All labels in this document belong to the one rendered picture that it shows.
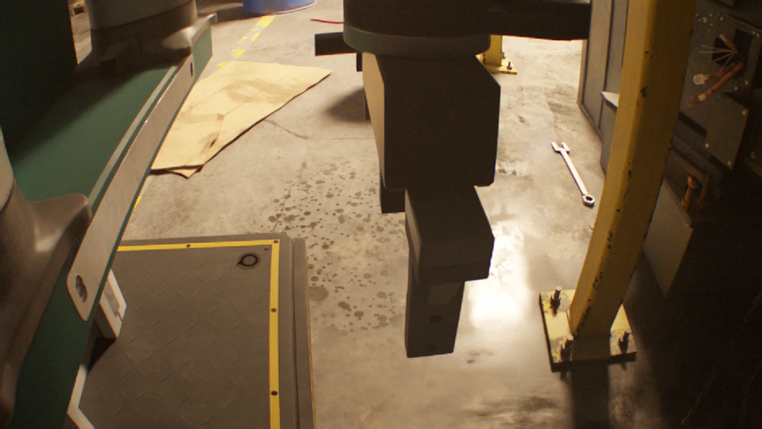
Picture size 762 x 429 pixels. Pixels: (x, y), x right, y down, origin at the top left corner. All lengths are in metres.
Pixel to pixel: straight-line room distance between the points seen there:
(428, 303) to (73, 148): 0.32
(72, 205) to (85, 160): 0.10
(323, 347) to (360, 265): 0.28
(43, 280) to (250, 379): 0.48
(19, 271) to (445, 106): 0.22
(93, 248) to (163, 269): 0.57
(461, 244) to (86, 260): 0.23
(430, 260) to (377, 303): 1.04
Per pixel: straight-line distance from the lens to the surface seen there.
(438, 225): 0.22
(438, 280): 0.22
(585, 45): 2.28
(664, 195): 1.44
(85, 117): 0.51
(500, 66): 2.61
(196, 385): 0.73
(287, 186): 1.65
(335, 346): 1.17
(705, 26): 1.29
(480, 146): 0.23
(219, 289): 0.85
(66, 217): 0.32
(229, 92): 2.41
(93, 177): 0.39
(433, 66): 0.23
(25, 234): 0.29
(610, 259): 1.06
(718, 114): 1.20
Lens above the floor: 0.89
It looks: 36 degrees down
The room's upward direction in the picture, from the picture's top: straight up
